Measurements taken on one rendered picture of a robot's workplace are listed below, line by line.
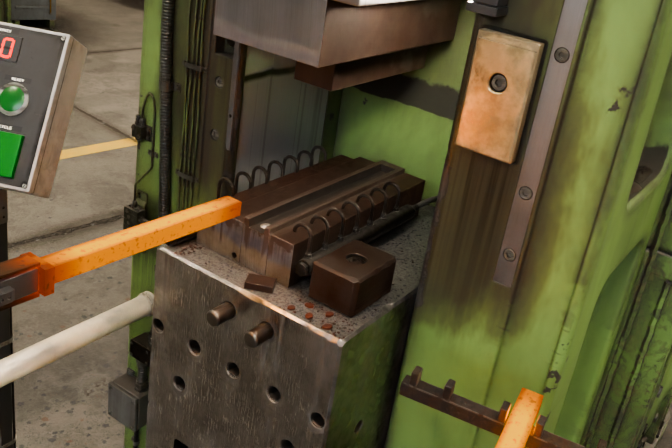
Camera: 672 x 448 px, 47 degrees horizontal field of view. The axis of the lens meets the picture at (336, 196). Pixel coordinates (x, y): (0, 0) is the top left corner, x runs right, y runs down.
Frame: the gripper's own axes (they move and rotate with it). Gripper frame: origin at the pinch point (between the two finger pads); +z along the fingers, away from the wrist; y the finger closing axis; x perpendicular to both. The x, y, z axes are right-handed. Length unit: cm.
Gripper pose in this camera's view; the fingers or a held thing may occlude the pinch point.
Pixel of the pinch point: (3, 285)
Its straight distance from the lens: 93.1
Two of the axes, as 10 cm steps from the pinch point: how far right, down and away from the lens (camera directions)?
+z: 5.7, -2.6, 7.8
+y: 8.1, 3.4, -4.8
